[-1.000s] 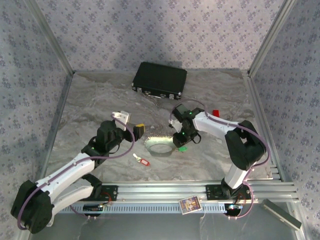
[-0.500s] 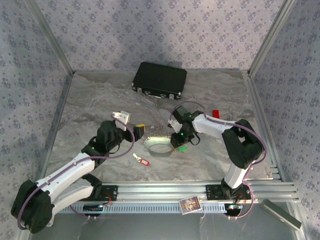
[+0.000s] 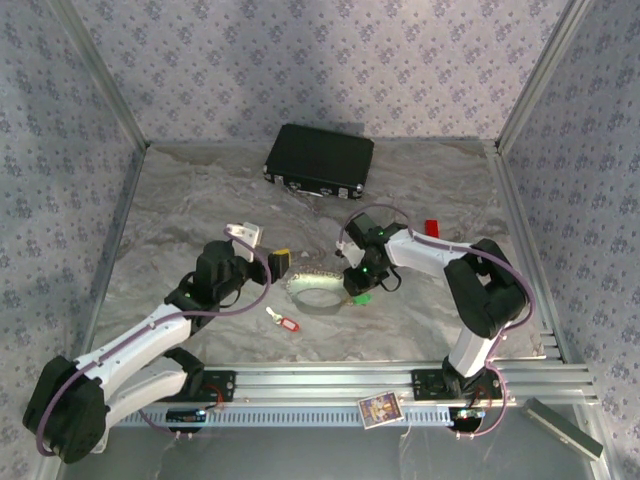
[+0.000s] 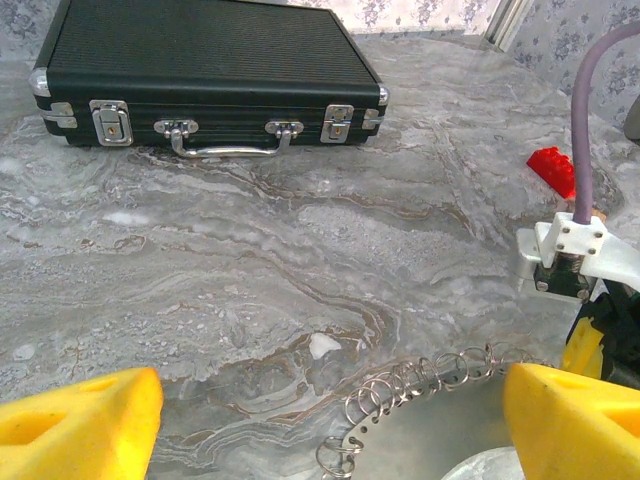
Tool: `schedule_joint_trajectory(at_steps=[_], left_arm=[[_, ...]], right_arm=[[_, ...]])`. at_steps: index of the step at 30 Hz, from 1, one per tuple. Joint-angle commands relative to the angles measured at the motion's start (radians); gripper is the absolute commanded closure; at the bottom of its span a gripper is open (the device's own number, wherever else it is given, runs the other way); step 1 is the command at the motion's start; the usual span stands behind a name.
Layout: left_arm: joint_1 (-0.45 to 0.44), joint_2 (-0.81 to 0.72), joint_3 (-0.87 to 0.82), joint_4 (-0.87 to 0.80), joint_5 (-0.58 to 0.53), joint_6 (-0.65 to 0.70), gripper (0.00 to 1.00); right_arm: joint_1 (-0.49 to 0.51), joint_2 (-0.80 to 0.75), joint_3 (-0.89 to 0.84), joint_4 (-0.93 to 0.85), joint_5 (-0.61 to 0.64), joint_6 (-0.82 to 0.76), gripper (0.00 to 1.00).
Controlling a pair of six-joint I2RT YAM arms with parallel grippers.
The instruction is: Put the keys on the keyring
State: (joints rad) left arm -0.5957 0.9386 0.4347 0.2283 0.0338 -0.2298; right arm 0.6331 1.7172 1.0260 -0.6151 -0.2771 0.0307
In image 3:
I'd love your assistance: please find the key with red tag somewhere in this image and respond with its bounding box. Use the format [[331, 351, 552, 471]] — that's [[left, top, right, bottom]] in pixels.
[[266, 305, 302, 335]]

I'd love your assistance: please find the black case with metal latches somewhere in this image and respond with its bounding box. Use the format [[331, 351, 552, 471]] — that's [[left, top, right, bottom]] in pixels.
[[263, 123, 376, 203]]

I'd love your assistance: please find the colourful picture card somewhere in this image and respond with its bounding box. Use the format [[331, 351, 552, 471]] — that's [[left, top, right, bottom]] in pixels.
[[357, 392, 405, 430]]

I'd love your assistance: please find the grey metal bar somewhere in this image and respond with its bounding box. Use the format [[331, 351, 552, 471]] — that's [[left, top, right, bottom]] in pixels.
[[519, 397, 605, 460]]

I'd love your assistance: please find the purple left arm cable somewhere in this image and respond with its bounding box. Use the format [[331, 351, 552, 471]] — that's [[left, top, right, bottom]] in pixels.
[[32, 224, 275, 459]]

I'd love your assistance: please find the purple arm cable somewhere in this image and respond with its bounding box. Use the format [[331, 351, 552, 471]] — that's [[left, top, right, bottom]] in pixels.
[[32, 224, 275, 459], [337, 203, 535, 441]]

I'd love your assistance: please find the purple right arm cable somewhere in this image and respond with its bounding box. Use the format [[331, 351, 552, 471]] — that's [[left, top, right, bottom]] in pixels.
[[337, 203, 535, 441]]

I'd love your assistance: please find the aluminium side rail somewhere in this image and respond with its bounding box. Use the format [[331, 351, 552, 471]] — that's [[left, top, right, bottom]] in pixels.
[[487, 142, 621, 480], [39, 142, 151, 480]]

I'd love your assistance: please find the aluminium mounting rail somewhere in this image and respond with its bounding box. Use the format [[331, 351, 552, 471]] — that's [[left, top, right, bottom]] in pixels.
[[144, 360, 601, 407]]

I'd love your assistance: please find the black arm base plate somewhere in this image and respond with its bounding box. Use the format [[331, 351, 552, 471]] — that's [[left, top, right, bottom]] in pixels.
[[144, 368, 237, 404], [410, 368, 501, 401]]

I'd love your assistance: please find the grey slotted cable duct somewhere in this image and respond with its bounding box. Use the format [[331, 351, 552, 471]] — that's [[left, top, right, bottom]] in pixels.
[[110, 404, 454, 429]]

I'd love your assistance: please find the aluminium frame post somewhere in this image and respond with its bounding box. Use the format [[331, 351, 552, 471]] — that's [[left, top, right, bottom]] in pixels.
[[47, 0, 151, 151], [493, 0, 599, 151]]

